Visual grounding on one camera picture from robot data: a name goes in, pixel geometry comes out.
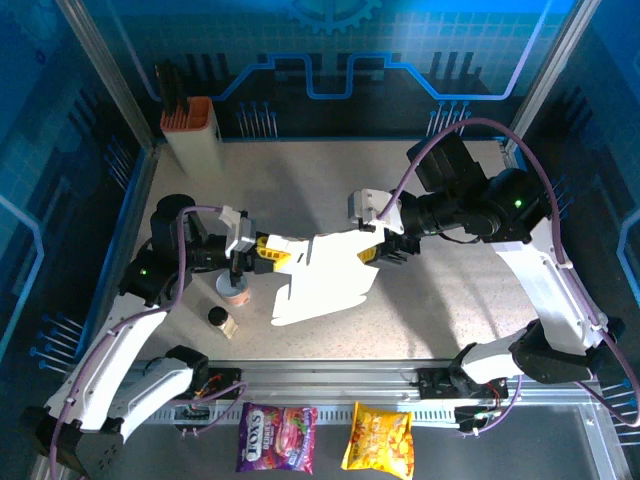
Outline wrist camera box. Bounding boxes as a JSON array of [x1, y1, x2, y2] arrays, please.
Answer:
[[347, 188, 405, 236], [218, 204, 257, 259]]

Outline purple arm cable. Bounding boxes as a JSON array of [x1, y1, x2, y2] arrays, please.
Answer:
[[47, 204, 250, 480], [379, 118, 640, 439]]

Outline white paper box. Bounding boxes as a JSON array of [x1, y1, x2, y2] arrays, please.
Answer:
[[263, 227, 389, 329]]

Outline purple Fox's candy bag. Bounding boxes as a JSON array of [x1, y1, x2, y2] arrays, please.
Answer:
[[235, 402, 319, 475]]

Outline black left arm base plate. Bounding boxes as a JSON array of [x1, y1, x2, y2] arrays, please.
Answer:
[[199, 367, 244, 401]]

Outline spice jar black lid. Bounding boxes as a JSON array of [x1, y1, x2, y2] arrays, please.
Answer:
[[207, 305, 240, 340]]

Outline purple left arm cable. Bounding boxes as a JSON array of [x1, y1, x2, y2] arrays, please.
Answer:
[[47, 204, 250, 480]]

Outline slotted aluminium cable duct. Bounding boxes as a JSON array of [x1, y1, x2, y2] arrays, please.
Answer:
[[79, 407, 466, 425]]

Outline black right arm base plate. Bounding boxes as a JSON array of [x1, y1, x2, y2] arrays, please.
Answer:
[[417, 367, 509, 401]]

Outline yellow snack bag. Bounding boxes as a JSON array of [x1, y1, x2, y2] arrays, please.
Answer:
[[340, 401, 416, 480]]

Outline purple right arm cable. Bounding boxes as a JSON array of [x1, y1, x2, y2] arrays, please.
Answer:
[[379, 118, 640, 439]]

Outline cream knife holder orange top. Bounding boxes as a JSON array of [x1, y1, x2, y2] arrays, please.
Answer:
[[159, 96, 224, 179]]

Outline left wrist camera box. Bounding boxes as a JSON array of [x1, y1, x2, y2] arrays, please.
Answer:
[[218, 204, 257, 259]]

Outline small black interface board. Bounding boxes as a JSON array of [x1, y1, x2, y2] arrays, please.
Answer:
[[454, 404, 501, 435], [172, 404, 211, 434]]

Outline aluminium upright post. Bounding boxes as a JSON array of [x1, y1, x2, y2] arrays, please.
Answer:
[[501, 0, 604, 154], [53, 0, 161, 154]]

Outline pink tin can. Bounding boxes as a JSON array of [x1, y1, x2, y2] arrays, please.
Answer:
[[215, 272, 251, 309]]

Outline black-handled knife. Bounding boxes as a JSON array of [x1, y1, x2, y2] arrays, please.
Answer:
[[175, 69, 192, 114], [154, 62, 174, 117], [167, 59, 182, 115]]

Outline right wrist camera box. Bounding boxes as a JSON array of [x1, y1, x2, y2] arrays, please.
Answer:
[[347, 188, 405, 236]]

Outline aluminium frame rail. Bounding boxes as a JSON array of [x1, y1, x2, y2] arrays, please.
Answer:
[[59, 359, 601, 401]]

